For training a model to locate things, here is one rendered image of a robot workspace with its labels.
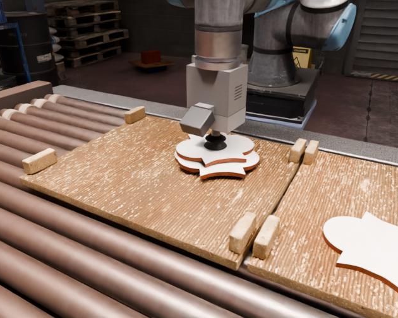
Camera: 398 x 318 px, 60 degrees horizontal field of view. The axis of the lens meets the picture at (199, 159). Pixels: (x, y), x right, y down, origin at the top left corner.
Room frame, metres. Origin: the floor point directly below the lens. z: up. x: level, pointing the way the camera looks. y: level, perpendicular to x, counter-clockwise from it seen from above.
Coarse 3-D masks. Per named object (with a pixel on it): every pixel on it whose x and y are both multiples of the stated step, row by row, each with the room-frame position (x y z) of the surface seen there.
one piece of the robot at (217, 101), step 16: (192, 64) 0.58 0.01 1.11; (208, 64) 0.54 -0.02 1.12; (224, 64) 0.54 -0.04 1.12; (240, 64) 0.58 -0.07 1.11; (192, 80) 0.57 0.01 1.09; (208, 80) 0.55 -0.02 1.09; (224, 80) 0.53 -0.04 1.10; (240, 80) 0.56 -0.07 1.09; (192, 96) 0.57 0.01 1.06; (208, 96) 0.55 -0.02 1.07; (224, 96) 0.53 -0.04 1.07; (240, 96) 0.56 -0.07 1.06; (192, 112) 0.53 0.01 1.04; (208, 112) 0.52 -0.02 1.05; (224, 112) 0.53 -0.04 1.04; (240, 112) 0.56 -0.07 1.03; (192, 128) 0.50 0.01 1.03; (208, 128) 0.52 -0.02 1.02; (224, 128) 0.53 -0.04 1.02
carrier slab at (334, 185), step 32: (320, 160) 0.57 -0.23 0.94; (352, 160) 0.57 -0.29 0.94; (288, 192) 0.46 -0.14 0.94; (320, 192) 0.46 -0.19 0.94; (352, 192) 0.46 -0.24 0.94; (384, 192) 0.46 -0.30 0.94; (288, 224) 0.38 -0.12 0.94; (320, 224) 0.38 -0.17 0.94; (288, 256) 0.32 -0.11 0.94; (320, 256) 0.32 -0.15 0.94; (320, 288) 0.27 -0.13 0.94; (352, 288) 0.27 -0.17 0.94; (384, 288) 0.27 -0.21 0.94
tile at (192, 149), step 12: (180, 144) 0.58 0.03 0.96; (192, 144) 0.58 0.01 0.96; (228, 144) 0.58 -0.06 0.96; (240, 144) 0.58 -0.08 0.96; (252, 144) 0.58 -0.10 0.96; (180, 156) 0.54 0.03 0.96; (192, 156) 0.53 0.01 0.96; (204, 156) 0.53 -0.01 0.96; (216, 156) 0.53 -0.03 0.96; (228, 156) 0.53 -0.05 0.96; (240, 156) 0.53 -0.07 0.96
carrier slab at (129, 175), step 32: (128, 128) 0.72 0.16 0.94; (160, 128) 0.72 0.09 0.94; (64, 160) 0.57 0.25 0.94; (96, 160) 0.57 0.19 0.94; (128, 160) 0.57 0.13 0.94; (160, 160) 0.57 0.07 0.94; (288, 160) 0.57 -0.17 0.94; (64, 192) 0.46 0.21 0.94; (96, 192) 0.46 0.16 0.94; (128, 192) 0.46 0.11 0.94; (160, 192) 0.46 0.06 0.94; (192, 192) 0.46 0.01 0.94; (224, 192) 0.46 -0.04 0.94; (256, 192) 0.46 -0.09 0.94; (128, 224) 0.39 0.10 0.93; (160, 224) 0.38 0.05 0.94; (192, 224) 0.38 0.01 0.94; (224, 224) 0.38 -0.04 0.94; (256, 224) 0.38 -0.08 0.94; (224, 256) 0.32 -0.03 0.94
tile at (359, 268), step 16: (336, 224) 0.37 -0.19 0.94; (352, 224) 0.37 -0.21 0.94; (368, 224) 0.37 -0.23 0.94; (384, 224) 0.37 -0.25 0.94; (336, 240) 0.34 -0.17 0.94; (352, 240) 0.34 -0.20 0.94; (368, 240) 0.34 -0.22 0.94; (384, 240) 0.34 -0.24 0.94; (352, 256) 0.31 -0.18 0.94; (368, 256) 0.31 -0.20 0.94; (384, 256) 0.31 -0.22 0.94; (368, 272) 0.29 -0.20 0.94; (384, 272) 0.28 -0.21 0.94
